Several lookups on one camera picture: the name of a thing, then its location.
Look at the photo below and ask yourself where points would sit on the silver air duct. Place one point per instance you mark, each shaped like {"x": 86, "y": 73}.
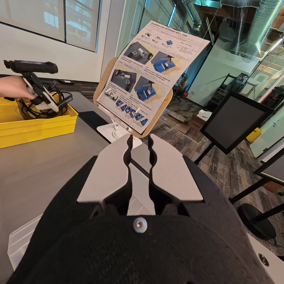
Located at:
{"x": 261, "y": 26}

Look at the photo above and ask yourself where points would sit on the dark desk mat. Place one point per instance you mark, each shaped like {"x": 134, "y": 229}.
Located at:
{"x": 93, "y": 122}

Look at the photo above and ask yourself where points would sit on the printed instruction sheet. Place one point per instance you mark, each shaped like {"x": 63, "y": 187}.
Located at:
{"x": 155, "y": 66}

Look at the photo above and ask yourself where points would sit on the wooden sheet board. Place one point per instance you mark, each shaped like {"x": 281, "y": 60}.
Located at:
{"x": 104, "y": 77}

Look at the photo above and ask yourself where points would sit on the black storage rack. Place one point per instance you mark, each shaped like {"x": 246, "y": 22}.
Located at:
{"x": 233, "y": 88}

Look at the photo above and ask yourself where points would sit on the cardboard box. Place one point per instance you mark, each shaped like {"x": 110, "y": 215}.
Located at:
{"x": 199, "y": 122}

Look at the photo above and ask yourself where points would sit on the yellow plastic bin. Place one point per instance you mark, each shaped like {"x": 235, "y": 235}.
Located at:
{"x": 33, "y": 131}

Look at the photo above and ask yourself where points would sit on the flattened cardboard sheets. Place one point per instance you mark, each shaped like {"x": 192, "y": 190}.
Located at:
{"x": 177, "y": 122}

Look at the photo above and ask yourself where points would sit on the person's left hand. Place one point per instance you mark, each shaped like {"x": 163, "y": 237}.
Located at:
{"x": 15, "y": 88}

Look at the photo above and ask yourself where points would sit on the yellow floor bin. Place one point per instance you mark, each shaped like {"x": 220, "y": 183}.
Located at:
{"x": 254, "y": 135}

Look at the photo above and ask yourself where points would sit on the white stand base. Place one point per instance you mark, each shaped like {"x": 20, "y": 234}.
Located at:
{"x": 106, "y": 131}

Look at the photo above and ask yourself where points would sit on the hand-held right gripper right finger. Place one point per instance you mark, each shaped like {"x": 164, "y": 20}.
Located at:
{"x": 175, "y": 175}

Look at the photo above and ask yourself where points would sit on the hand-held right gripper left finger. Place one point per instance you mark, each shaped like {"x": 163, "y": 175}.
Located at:
{"x": 104, "y": 175}

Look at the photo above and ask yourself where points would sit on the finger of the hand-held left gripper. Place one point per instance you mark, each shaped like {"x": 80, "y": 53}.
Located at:
{"x": 51, "y": 101}
{"x": 43, "y": 107}

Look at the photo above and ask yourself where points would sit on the small black floor box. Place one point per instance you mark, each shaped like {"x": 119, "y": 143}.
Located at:
{"x": 66, "y": 82}

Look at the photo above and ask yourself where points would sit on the clear plastic bin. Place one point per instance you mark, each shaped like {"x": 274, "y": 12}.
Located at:
{"x": 22, "y": 239}

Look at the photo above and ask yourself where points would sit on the framed display on stand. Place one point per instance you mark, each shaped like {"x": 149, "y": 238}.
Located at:
{"x": 257, "y": 219}

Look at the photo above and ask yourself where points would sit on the large glass window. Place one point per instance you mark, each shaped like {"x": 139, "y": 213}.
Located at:
{"x": 33, "y": 17}

